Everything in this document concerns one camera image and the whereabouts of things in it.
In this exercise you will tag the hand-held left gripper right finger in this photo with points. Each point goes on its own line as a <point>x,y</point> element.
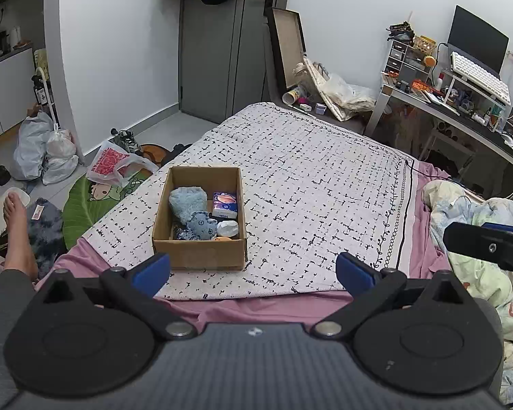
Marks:
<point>355,276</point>

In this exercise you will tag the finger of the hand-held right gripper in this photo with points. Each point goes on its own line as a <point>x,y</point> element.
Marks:
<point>483,245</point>
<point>502,228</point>

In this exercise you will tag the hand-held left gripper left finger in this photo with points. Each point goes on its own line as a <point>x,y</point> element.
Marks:
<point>151,274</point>

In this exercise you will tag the brown cardboard box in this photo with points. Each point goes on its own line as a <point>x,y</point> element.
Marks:
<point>196,254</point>

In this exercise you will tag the blue-grey fluffy plush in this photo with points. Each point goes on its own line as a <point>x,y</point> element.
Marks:
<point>188,203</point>

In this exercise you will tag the white soft ball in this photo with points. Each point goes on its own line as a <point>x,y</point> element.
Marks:
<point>228,228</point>

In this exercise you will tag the small orange soft item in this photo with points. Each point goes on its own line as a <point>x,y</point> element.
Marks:
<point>224,238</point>

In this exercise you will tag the pale floral quilt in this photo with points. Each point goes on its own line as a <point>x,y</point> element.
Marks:
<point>491,282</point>

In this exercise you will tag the blue star plush toy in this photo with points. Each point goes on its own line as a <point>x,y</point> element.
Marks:
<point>201,224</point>

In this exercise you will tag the green cartoon cloth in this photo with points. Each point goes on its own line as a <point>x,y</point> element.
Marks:
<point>89,209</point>

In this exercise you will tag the purple tissue packet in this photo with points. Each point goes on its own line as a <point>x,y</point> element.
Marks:
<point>225,205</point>

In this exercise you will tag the white black patterned blanket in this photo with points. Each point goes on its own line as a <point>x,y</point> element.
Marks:
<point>303,188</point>

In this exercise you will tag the blue-grey fluffy rug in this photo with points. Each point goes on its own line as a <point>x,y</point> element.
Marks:
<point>51,230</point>

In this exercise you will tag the red white plastic bag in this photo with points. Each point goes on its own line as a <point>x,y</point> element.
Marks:
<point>111,162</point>

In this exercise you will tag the cluttered desk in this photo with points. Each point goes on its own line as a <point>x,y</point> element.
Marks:
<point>453,117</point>

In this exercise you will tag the grey sneakers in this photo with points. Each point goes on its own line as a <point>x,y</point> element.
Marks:
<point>126,140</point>

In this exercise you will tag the person's bare foot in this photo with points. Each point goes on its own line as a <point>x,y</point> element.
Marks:
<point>19,239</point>

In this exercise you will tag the white keyboard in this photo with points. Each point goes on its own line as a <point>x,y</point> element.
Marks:
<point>481,77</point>

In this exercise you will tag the white slipper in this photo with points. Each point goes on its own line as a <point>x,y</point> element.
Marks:
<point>22,194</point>

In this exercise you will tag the person's grey trousers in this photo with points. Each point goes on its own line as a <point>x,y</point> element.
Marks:
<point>4,329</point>

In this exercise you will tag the white plastic bags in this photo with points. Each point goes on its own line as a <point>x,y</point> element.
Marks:
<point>42,149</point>

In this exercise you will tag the small purple box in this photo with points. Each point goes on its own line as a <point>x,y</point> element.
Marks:
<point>320,108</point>

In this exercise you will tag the printed paper cup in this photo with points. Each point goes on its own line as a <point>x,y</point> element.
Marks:
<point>294,95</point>

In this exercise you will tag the black computer monitor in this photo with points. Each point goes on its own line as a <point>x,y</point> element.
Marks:
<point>479,38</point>

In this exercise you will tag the grey drawer organizer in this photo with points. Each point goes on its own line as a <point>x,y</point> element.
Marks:
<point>404,62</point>

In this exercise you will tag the glass jar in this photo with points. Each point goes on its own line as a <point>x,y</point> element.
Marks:
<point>300,71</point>

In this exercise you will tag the grey door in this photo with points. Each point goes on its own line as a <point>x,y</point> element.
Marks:
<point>213,59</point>

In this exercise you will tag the white cabinet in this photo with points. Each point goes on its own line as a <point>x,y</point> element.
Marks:
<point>8,89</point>

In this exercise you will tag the dark framed board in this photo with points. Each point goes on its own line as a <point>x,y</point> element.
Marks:
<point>287,47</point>

